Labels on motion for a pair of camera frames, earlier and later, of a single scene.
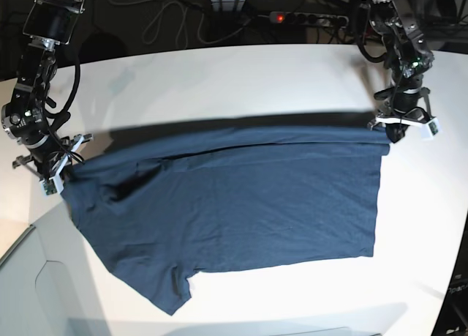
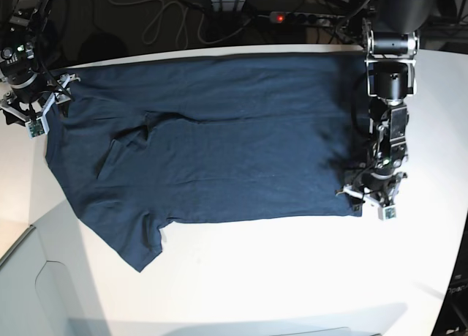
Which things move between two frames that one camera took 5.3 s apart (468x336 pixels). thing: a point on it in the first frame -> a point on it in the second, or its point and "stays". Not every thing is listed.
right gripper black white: [49, 154] -> [56, 93]
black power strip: [335, 20] stays
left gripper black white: [402, 108] -> [377, 190]
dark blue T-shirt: [158, 206] -> [268, 136]
